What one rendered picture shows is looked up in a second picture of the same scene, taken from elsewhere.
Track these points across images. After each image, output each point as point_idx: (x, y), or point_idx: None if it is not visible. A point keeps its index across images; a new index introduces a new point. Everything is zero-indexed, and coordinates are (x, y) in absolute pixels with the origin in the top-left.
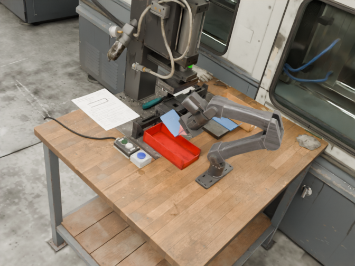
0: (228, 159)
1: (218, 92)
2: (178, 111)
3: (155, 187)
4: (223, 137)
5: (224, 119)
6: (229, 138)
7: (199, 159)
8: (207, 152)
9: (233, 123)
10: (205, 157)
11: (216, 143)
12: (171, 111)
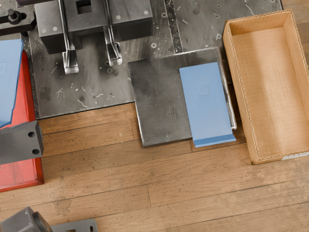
0: (116, 222)
1: None
2: (73, 30)
3: None
4: (166, 148)
5: (212, 96)
6: (177, 158)
7: (44, 186)
8: (82, 174)
9: (226, 120)
10: (66, 186)
11: (23, 217)
12: (15, 42)
